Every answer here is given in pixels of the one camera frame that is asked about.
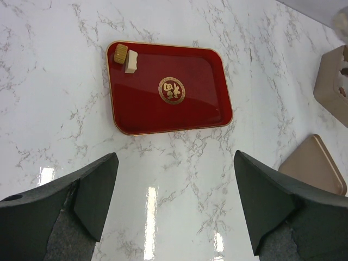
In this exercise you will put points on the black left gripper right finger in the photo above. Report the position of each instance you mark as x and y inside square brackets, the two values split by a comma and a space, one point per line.
[288, 219]

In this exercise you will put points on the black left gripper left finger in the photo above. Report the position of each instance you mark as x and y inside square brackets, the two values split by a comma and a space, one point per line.
[60, 220]

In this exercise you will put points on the tan box lid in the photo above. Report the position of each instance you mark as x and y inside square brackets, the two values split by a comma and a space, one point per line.
[312, 164]

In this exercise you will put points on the white rectangular chocolate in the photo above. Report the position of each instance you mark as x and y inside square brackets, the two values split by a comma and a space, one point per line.
[131, 62]

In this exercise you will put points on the gold ridged chocolate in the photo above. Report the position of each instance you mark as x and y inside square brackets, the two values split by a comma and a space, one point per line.
[120, 54]

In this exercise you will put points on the tan chocolate box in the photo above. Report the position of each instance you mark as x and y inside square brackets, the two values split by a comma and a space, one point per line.
[326, 89]

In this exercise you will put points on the red lacquer tray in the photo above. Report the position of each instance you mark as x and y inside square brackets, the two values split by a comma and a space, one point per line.
[175, 88]

